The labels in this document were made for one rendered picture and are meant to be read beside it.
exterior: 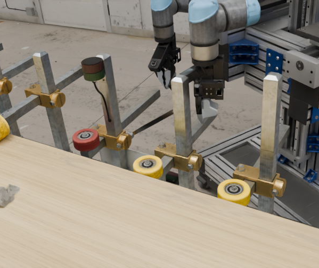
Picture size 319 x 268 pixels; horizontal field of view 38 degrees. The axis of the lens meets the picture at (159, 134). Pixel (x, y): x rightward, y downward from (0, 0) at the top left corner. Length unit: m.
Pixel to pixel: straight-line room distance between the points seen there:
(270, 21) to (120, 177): 1.10
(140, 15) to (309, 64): 3.11
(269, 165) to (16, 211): 0.65
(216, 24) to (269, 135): 0.31
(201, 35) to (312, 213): 1.17
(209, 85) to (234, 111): 1.97
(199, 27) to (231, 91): 2.31
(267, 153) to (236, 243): 0.28
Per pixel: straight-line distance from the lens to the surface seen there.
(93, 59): 1.31
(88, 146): 1.38
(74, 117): 3.35
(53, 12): 5.22
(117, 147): 1.44
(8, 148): 1.44
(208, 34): 1.20
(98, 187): 1.20
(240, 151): 2.47
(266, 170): 1.23
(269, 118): 1.14
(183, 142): 1.30
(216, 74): 1.26
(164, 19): 1.65
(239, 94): 3.44
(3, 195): 1.25
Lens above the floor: 1.65
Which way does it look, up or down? 33 degrees down
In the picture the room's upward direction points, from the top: 6 degrees counter-clockwise
